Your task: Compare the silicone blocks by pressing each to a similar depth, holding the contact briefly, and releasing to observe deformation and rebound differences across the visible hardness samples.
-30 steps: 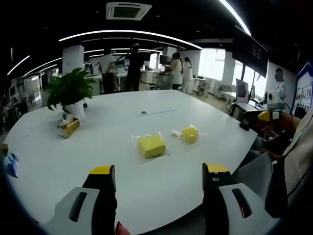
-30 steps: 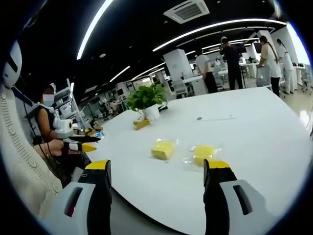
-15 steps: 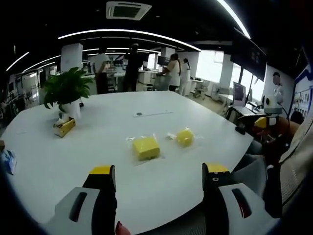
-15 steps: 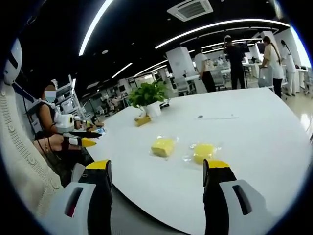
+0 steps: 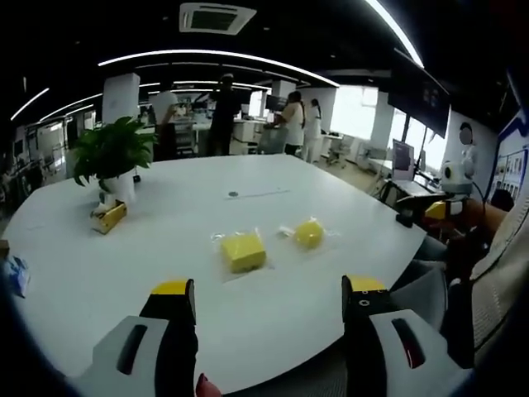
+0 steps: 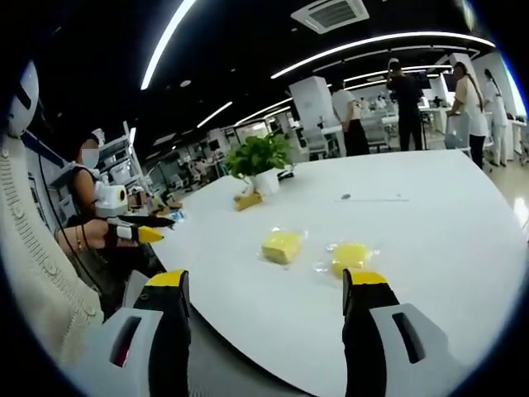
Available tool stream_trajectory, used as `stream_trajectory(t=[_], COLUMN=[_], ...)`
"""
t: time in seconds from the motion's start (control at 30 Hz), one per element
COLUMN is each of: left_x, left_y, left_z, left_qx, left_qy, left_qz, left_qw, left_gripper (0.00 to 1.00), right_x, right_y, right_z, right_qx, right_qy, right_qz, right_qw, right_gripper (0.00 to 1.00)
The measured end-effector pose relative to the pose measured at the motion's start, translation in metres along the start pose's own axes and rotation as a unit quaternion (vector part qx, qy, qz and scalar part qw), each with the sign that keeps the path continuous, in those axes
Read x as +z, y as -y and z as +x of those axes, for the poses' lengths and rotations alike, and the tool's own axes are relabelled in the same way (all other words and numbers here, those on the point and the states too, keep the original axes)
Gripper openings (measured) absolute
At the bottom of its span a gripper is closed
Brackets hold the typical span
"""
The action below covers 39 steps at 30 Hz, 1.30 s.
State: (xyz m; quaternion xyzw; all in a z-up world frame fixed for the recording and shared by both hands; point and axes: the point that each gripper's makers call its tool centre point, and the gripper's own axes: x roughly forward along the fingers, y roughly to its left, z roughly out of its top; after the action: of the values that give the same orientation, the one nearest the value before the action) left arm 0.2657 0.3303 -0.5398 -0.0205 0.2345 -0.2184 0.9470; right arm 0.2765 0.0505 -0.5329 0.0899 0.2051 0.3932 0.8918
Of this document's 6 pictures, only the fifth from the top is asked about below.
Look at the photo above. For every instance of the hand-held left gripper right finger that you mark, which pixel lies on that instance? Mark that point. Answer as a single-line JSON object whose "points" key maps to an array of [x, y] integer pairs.
{"points": [[384, 355]]}

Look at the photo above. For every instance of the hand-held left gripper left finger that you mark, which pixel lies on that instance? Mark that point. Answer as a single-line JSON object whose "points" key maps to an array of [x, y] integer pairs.
{"points": [[124, 355]]}

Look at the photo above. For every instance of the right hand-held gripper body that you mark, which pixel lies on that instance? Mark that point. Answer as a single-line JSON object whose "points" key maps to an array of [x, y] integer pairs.
{"points": [[454, 178]]}

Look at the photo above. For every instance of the yellow round silicone block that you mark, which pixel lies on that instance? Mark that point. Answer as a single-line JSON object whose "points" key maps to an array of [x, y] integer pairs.
{"points": [[308, 235]]}

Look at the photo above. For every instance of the yellow rectangular silicone block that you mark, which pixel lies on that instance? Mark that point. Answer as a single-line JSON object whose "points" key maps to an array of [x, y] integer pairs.
{"points": [[243, 252]]}

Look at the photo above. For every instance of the person's left hand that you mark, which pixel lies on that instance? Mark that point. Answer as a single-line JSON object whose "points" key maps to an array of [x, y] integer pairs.
{"points": [[206, 388]]}

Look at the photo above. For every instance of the small black object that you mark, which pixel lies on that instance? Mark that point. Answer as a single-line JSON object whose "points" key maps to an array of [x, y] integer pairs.
{"points": [[404, 219]]}

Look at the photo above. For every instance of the open laptop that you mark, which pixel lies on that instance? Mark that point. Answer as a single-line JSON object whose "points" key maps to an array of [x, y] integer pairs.
{"points": [[407, 169]]}

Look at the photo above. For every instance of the grey chair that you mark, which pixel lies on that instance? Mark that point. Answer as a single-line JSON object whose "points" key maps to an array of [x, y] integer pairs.
{"points": [[425, 289]]}

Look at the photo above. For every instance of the black hanging screen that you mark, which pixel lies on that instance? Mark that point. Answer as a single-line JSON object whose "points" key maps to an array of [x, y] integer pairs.
{"points": [[418, 97]]}

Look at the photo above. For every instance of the person's beige clothing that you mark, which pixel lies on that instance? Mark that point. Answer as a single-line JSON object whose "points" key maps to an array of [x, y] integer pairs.
{"points": [[506, 264]]}

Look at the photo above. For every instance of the dark cloth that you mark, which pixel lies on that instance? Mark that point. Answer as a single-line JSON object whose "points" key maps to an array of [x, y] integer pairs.
{"points": [[465, 297]]}

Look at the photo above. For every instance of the blue packet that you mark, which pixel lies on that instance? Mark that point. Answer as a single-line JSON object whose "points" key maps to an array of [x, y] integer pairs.
{"points": [[18, 276]]}

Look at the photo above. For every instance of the yellow tissue box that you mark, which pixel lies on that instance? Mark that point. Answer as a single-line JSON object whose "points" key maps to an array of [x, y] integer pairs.
{"points": [[109, 216]]}

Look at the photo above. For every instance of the straight ceiling light strip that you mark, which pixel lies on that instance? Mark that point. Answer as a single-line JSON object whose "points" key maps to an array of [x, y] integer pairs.
{"points": [[398, 31]]}

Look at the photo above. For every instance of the green potted plant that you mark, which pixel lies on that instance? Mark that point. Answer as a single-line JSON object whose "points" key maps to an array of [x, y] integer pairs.
{"points": [[111, 153]]}

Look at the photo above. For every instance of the white pillar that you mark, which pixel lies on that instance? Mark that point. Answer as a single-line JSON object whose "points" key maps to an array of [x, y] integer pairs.
{"points": [[120, 99]]}

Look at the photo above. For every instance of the curved ceiling light strip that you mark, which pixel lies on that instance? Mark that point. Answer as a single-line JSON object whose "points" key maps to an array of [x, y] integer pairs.
{"points": [[215, 58]]}

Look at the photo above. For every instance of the ceiling air conditioner unit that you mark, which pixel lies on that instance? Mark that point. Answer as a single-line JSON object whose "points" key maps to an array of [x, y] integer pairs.
{"points": [[217, 17]]}

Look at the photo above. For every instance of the blue wall poster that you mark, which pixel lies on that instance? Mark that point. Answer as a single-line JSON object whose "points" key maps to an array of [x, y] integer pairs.
{"points": [[512, 165]]}

